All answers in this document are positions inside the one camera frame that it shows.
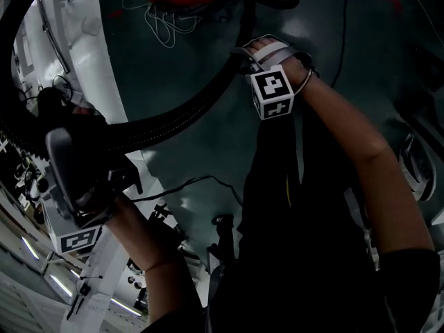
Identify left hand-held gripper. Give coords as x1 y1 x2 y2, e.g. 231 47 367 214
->
40 126 144 255

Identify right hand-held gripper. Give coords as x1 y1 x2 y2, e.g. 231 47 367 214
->
230 34 300 121

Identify black vacuum hose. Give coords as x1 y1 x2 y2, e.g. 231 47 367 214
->
0 0 301 161

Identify person's left forearm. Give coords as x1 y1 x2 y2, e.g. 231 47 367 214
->
103 196 206 326

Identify person's right forearm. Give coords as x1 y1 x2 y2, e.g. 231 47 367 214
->
298 71 435 257

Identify person's right hand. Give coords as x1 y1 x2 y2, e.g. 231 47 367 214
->
246 39 313 90

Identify white curved counter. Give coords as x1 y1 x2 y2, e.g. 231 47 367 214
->
10 0 185 243

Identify grey metal wand tube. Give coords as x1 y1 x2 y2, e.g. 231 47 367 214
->
36 0 72 74

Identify person's black clothing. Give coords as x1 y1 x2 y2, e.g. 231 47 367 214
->
204 109 442 333

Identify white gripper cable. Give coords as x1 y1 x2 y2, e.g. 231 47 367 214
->
293 67 321 97

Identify black floor cable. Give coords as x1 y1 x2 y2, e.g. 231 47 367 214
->
331 0 350 88

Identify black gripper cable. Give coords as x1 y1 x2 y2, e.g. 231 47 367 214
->
131 174 244 208

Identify white power cord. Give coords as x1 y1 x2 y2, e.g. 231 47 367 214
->
121 0 206 49

